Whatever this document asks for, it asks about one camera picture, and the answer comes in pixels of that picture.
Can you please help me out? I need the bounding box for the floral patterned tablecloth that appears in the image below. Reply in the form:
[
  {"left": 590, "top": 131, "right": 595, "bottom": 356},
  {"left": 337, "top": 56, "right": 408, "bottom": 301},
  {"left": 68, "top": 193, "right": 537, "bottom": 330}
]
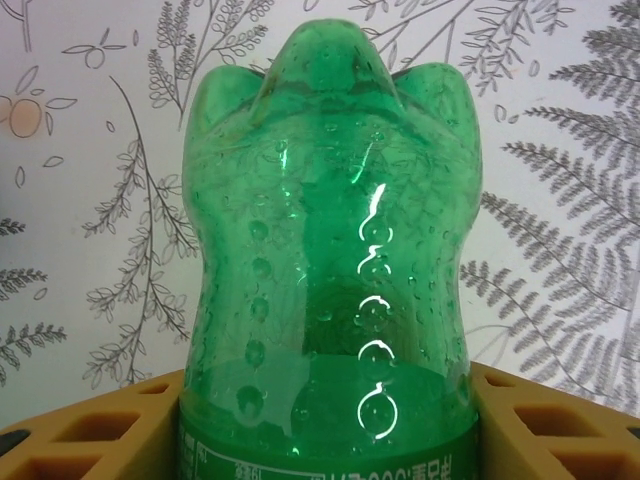
[{"left": 0, "top": 0, "right": 640, "bottom": 431}]

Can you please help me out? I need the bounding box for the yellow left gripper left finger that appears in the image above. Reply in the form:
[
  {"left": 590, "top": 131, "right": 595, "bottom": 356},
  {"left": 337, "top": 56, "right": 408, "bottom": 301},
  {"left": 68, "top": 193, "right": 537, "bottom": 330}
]
[{"left": 0, "top": 370, "right": 182, "bottom": 480}]

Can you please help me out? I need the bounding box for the green plastic soda bottle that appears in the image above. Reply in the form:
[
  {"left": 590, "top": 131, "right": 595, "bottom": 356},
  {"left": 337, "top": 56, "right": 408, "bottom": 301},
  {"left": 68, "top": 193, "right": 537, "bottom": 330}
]
[{"left": 177, "top": 17, "right": 484, "bottom": 480}]

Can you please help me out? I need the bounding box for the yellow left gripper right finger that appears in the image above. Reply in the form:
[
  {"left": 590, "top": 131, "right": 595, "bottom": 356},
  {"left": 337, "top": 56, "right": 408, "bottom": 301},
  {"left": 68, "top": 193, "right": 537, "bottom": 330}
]
[{"left": 469, "top": 360, "right": 640, "bottom": 480}]

